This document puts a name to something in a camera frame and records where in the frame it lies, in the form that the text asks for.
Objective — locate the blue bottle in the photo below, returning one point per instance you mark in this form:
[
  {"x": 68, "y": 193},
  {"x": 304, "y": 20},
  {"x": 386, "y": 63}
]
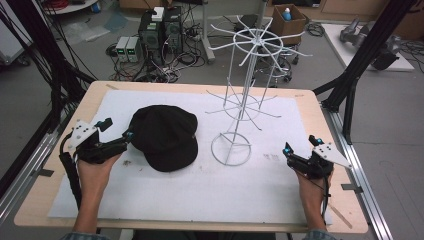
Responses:
[{"x": 286, "y": 14}]

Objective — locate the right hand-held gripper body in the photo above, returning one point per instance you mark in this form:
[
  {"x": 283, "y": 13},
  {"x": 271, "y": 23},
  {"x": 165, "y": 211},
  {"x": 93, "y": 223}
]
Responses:
[{"x": 316, "y": 165}]

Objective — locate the white box device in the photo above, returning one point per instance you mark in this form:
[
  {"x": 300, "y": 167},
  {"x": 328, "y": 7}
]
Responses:
[{"x": 158, "y": 14}]

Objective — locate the black cap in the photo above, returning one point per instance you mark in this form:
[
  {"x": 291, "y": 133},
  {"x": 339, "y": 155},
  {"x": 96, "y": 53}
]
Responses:
[{"x": 165, "y": 136}]

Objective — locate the person's right hand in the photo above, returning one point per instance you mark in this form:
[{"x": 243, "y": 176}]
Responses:
[{"x": 311, "y": 190}]

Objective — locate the grey power supply unit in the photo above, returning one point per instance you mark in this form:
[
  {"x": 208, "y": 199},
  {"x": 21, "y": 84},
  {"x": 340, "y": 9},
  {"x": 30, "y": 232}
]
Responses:
[
  {"x": 133, "y": 49},
  {"x": 122, "y": 49}
]

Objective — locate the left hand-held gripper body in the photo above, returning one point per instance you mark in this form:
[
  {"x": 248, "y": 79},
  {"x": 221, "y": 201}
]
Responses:
[{"x": 87, "y": 148}]

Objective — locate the white floor board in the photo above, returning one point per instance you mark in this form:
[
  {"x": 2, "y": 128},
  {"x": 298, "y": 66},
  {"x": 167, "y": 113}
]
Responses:
[{"x": 363, "y": 50}]

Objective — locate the person's left hand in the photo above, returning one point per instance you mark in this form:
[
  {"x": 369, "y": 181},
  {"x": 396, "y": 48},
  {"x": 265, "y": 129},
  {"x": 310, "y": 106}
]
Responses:
[{"x": 95, "y": 175}]

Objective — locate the aluminium rail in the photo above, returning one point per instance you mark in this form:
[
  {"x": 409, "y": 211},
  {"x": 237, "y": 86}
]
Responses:
[
  {"x": 360, "y": 173},
  {"x": 23, "y": 173}
]

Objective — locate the brown cardboard box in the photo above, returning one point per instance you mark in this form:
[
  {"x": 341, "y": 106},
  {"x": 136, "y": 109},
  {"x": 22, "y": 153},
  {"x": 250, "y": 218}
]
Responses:
[{"x": 288, "y": 28}]

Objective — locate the clear plastic sheet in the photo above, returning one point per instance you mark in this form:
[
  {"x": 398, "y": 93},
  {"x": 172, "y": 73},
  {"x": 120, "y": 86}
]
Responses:
[{"x": 86, "y": 31}]

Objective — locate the black computer tower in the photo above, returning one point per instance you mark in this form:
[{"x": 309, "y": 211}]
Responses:
[
  {"x": 150, "y": 38},
  {"x": 173, "y": 30}
]

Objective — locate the white foam mat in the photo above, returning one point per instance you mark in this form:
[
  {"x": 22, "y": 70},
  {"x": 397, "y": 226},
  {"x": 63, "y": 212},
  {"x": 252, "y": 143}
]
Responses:
[{"x": 200, "y": 193}]

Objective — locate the grey metal stand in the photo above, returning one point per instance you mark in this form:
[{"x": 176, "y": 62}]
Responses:
[{"x": 207, "y": 36}]

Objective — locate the person's denim sleeve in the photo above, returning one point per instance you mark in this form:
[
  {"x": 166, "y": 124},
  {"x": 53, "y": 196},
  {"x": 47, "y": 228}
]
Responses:
[
  {"x": 85, "y": 236},
  {"x": 318, "y": 235}
]

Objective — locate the office chair base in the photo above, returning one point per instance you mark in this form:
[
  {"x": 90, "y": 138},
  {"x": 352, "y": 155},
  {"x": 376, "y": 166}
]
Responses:
[{"x": 278, "y": 63}]

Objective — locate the round white table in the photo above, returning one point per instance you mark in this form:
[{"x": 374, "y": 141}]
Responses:
[{"x": 71, "y": 6}]

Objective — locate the grey robot part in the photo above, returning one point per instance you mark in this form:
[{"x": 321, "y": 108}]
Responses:
[{"x": 383, "y": 43}]

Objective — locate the grey tape strip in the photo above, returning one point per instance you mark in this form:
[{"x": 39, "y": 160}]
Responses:
[
  {"x": 45, "y": 172},
  {"x": 351, "y": 188}
]

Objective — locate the grey equipment case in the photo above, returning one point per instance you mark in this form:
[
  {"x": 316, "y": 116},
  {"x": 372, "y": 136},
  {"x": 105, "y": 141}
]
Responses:
[{"x": 13, "y": 43}]

